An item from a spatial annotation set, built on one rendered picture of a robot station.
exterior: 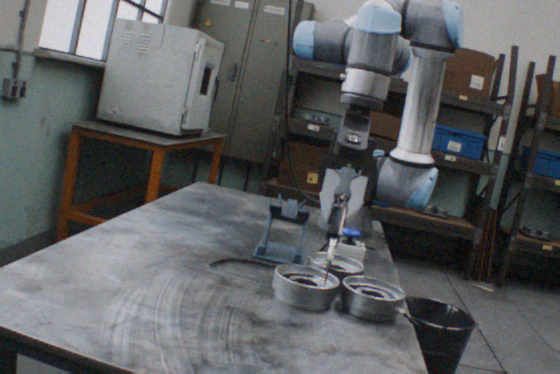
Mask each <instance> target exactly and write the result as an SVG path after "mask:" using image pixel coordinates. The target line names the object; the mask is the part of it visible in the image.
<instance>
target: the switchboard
mask: <svg viewBox="0 0 560 374"><path fill-rule="evenodd" d="M303 4H304V7H303V11H302V15H301V20H300V23H301V22H304V21H309V22H313V17H314V13H315V5H314V3H309V2H304V3H303ZM287 10H288V0H203V3H202V6H201V12H200V16H199V22H198V26H197V30H198V31H200V32H204V33H205V34H206V35H208V36H209V37H211V38H213V39H214V40H217V41H219V42H221V43H222V44H224V50H223V57H222V63H221V67H220V71H219V77H218V78H219V81H220V84H219V90H218V94H217V99H216V101H214V102H213V107H212V112H211V117H210V122H209V127H208V128H209V129H212V130H210V132H215V133H218V134H228V136H224V138H223V143H222V148H221V154H220V155H221V156H223V159H222V164H221V169H220V174H219V178H218V184H217V185H218V186H220V183H221V178H222V174H223V171H224V164H225V159H226V157H230V158H235V159H239V160H244V161H247V162H248V167H247V175H246V181H245V186H244V192H246V191H247V181H248V176H249V172H250V167H251V164H252V163H256V164H261V165H263V163H264V158H265V154H266V149H267V144H268V139H269V134H270V129H271V125H272V120H273V115H274V110H275V106H276V101H277V97H278V92H279V87H280V82H281V77H282V73H283V68H284V63H285V59H286V51H287V33H286V31H287ZM300 75H301V72H299V71H294V70H290V73H289V98H288V118H289V119H292V116H293V112H294V107H295V102H296V98H297V94H298V89H299V84H300V79H301V76H300ZM280 138H282V147H283V155H284V150H285V145H286V135H285V130H281V129H278V133H277V135H276V140H275V144H274V149H273V157H272V161H271V164H270V167H274V168H280V160H281V154H280ZM214 146H215V143H211V144H206V145H200V146H195V147H190V148H191V149H195V150H197V158H196V163H195V168H194V173H193V178H192V183H191V184H194V183H195V178H196V173H197V168H198V165H199V158H200V152H201V151H204V152H208V153H213V151H214Z"/></svg>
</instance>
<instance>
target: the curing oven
mask: <svg viewBox="0 0 560 374"><path fill-rule="evenodd" d="M223 50H224V44H222V43H221V42H219V41H217V40H214V39H213V38H211V37H209V36H208V35H206V34H205V33H204V32H200V31H198V30H194V29H190V28H185V27H184V28H180V27H176V26H171V25H167V24H166V25H162V24H158V23H153V22H144V21H140V20H130V19H126V18H117V17H116V18H115V23H114V29H113V34H112V40H111V42H110V46H109V51H108V57H107V62H106V68H105V73H104V79H103V84H102V91H101V96H100V102H99V108H98V113H97V118H98V119H102V120H104V121H103V124H105V125H109V120H111V121H114V122H119V123H122V124H127V125H131V126H135V127H139V128H142V127H143V128H148V129H152V130H156V131H160V132H164V133H169V134H172V135H171V139H172V140H177V136H178V135H189V134H195V137H200V136H201V134H204V133H207V131H208V127H209V122H210V117H211V112H212V107H213V102H214V101H216V99H217V94H218V90H219V84H220V81H219V78H218V77H219V71H220V67H221V63H222V57H223ZM216 86H217V88H216ZM215 92H216V93H215Z"/></svg>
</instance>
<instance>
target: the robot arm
mask: <svg viewBox="0 0 560 374"><path fill-rule="evenodd" d="M463 33H464V22H463V9H462V6H461V5H460V4H459V3H458V2H455V1H449V0H370V1H369V0H368V1H366V2H365V3H364V5H363V6H361V7H360V8H359V9H357V10H354V11H353V12H348V13H346V14H344V15H341V16H340V17H337V18H336V17H335V18H333V19H330V20H328V21H326V22H325V23H319V22H316V21H313V22H309V21H304V22H301V23H300V24H299V25H298V26H297V28H296V31H295V33H294V38H293V46H294V51H295V53H296V55H297V56H298V57H300V58H303V59H307V60H312V61H321V62H326V63H331V64H336V65H341V66H346V70H345V72H346V74H341V80H345V81H346V82H344V84H343V87H342V91H343V93H345V95H343V94H342V96H341V101H340V102H341V103H344V104H349V105H350V107H349V108H345V110H344V113H343V116H342V119H341V124H340V128H339V130H338V131H334V132H333V135H332V138H331V140H332V145H331V148H325V151H324V155H323V157H322V158H321V161H320V163H319V167H318V179H319V190H320V200H321V209H322V214H321V215H320V217H319V220H318V226H319V227H320V228H322V229H323V230H325V231H327V228H328V222H329V219H330V216H331V211H332V209H333V206H335V207H338V203H335V204H333V202H334V200H337V198H338V195H340V193H345V194H346V195H345V197H347V201H346V203H344V206H343V207H344V209H346V211H345V212H346V213H345V218H344V223H343V229H344V228H351V229H354V230H356V231H358V232H359V233H360V237H352V238H359V239H369V238H370V237H371V234H372V230H373V217H372V205H373V202H374V200H378V201H380V202H382V201H384V202H388V203H391V204H394V205H398V206H402V207H405V208H408V209H413V210H417V211H418V210H422V209H423V208H424V207H425V206H426V204H427V203H428V201H429V197H430V194H431V192H432V191H433V188H434V186H435V183H436V180H437V176H438V170H436V169H435V168H433V164H434V160H433V158H432V157H431V155H430V148H431V144H432V139H433V134H434V131H435V126H436V117H437V113H438V108H439V104H440V96H441V91H442V87H443V83H444V82H443V78H444V74H445V70H446V62H447V60H449V59H450V58H452V57H453V56H454V53H455V50H458V49H461V46H462V44H463V39H464V38H463ZM405 39H407V40H410V42H409V45H408V43H407V41H406V40H405ZM412 53H413V60H412ZM411 61H412V69H411V74H410V78H409V83H408V92H407V97H406V102H405V106H404V111H403V115H404V116H403V121H402V125H401V130H400V135H399V140H398V145H397V147H396V148H395V149H394V150H393V151H391V153H390V158H388V157H384V151H383V150H377V148H376V146H375V143H376V140H374V139H370V138H369V132H370V125H371V119H372V115H371V114H370V112H371V110H376V111H382V109H383V105H384V103H382V101H385V100H386V96H387V92H388V87H389V83H390V79H391V76H398V75H400V74H402V73H404V72H406V71H407V70H408V68H409V67H410V65H411ZM334 164H335V165H337V167H336V171H335V167H334ZM343 229H342V230H343Z"/></svg>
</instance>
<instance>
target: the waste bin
mask: <svg viewBox="0 0 560 374"><path fill-rule="evenodd" d="M405 301H406V304H407V307H408V312H409V315H410V317H411V318H412V320H413V321H414V322H418V323H419V325H420V327H421V333H422V335H421V337H420V340H419V347H420V349H421V351H422V352H421V353H422V356H423V358H424V363H425V366H426V368H427V370H426V371H427V373H428V374H455V372H456V370H457V367H458V365H459V362H460V359H461V358H462V355H463V353H464V352H465V348H466V346H467V345H468V342H469V339H470V337H471V334H472V331H474V329H475V326H476V322H475V320H474V319H473V318H472V317H471V316H470V315H469V314H467V313H466V312H465V311H464V310H463V309H462V310H461V309H460V308H459V307H457V306H453V305H451V304H449V303H447V302H443V301H440V300H437V299H434V298H433V299H430V298H427V297H422V296H416V297H414V296H406V297H405Z"/></svg>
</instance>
